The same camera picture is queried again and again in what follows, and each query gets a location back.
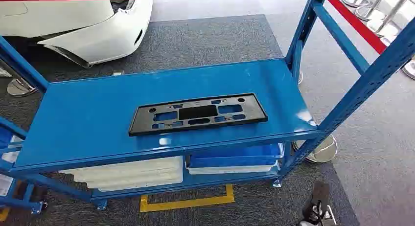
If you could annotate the blue plastic bin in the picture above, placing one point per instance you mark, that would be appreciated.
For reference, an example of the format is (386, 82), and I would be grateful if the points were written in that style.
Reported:
(233, 155)

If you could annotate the white car body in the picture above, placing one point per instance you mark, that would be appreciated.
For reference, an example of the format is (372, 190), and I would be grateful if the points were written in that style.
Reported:
(81, 20)

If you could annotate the black robot foot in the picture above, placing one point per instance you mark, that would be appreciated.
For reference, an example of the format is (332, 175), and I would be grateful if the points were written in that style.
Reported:
(319, 198)

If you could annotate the white plastic tray stack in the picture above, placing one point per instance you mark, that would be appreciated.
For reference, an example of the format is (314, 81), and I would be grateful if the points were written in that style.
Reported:
(129, 174)

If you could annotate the steel stanchion base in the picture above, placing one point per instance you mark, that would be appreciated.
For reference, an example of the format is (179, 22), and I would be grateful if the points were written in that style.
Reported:
(324, 151)
(410, 70)
(300, 78)
(19, 87)

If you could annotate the blue metal trolley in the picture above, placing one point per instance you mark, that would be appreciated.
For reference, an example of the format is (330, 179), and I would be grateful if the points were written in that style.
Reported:
(22, 198)

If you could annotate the black plastic licence plate bracket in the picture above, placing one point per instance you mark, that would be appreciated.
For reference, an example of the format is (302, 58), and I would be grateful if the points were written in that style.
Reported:
(246, 112)

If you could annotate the blue metal shelf rack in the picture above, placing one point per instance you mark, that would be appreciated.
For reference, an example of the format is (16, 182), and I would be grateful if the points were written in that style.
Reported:
(90, 120)

